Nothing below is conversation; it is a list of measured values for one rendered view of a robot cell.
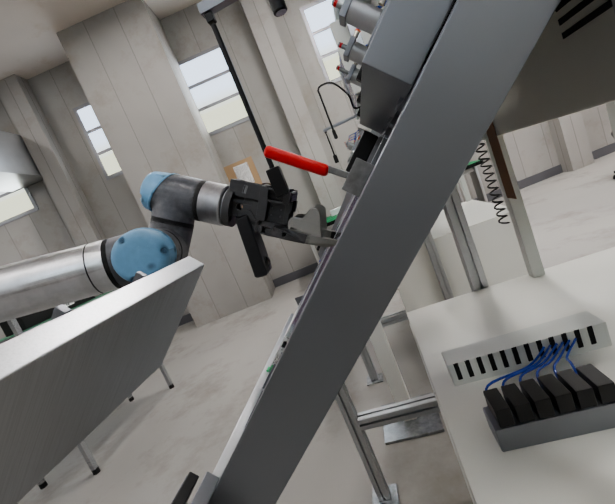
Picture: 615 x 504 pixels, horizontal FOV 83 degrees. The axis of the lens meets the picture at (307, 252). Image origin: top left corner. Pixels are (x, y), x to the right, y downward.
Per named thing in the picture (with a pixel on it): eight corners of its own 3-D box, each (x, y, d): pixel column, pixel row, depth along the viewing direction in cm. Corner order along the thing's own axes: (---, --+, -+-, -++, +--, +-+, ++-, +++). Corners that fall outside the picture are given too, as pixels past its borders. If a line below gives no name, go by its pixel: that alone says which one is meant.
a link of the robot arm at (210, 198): (194, 224, 60) (213, 218, 68) (219, 229, 60) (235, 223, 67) (199, 181, 58) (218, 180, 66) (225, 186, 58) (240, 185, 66)
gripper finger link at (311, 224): (339, 215, 53) (288, 202, 57) (331, 252, 54) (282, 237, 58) (346, 214, 56) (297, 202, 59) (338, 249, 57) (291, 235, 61)
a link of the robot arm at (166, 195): (156, 216, 68) (164, 173, 68) (208, 227, 67) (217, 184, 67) (131, 211, 60) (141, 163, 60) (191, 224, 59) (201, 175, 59)
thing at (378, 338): (385, 445, 139) (313, 270, 128) (381, 407, 163) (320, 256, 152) (445, 431, 134) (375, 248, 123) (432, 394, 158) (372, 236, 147)
